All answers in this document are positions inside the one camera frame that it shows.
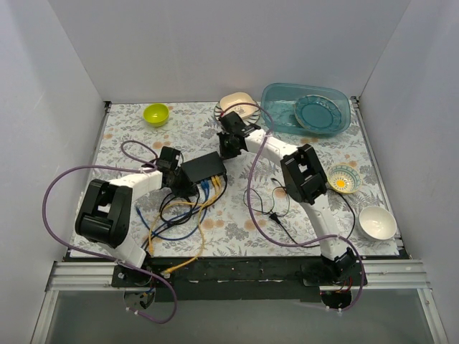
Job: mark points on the white ceramic bowl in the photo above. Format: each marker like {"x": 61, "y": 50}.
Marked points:
{"x": 377, "y": 223}

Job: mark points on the black network switch box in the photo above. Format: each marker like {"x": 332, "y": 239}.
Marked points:
{"x": 204, "y": 167}

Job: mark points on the floral patterned table mat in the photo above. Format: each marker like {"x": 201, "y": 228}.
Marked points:
{"x": 235, "y": 224}

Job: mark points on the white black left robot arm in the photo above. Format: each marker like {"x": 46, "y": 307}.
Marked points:
{"x": 105, "y": 213}

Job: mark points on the teal glass plate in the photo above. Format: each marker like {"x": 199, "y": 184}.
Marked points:
{"x": 318, "y": 114}

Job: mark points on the teal transparent plastic tub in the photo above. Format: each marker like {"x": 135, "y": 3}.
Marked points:
{"x": 279, "y": 99}

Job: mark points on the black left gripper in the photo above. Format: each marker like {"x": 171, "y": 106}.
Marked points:
{"x": 183, "y": 184}

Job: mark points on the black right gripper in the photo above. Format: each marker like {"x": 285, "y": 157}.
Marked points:
{"x": 226, "y": 144}

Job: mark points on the cream square panda bowl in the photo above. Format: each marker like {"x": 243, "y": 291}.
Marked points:
{"x": 239, "y": 102}

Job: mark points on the aluminium frame rail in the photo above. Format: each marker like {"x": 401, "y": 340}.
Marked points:
{"x": 390, "y": 274}

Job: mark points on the lime green plastic bowl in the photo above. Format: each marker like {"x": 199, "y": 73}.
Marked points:
{"x": 156, "y": 115}

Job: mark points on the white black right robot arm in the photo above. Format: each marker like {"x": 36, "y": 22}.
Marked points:
{"x": 305, "y": 182}

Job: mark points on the patterned teal yellow small bowl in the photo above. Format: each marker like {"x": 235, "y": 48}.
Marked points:
{"x": 344, "y": 179}

